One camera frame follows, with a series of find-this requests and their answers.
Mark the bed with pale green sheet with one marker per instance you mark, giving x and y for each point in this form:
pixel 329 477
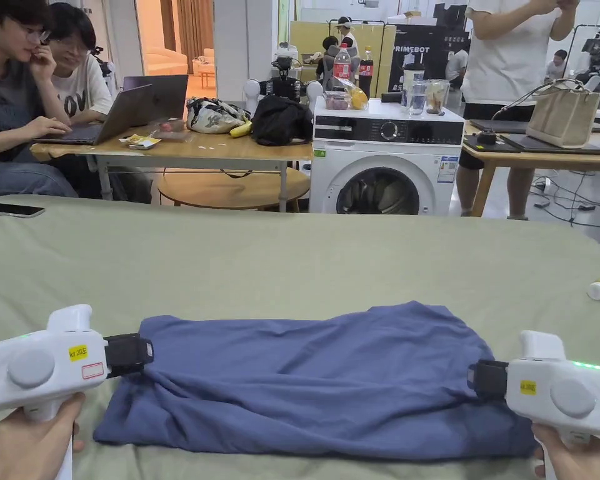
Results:
pixel 280 260

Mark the white washing machine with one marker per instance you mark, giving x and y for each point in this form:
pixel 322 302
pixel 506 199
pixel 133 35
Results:
pixel 385 160

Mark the person's left hand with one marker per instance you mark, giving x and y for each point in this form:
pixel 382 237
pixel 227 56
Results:
pixel 20 450

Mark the black smartphone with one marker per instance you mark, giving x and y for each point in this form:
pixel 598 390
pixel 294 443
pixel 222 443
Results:
pixel 12 210

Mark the dark blue shirt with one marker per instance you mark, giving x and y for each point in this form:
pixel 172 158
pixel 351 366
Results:
pixel 305 380

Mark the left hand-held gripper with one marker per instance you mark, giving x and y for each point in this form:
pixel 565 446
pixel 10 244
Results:
pixel 30 367

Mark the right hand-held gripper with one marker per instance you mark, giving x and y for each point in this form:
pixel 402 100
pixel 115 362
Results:
pixel 570 395

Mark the person's right hand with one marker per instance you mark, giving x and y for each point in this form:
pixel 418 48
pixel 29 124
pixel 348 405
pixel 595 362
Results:
pixel 585 460

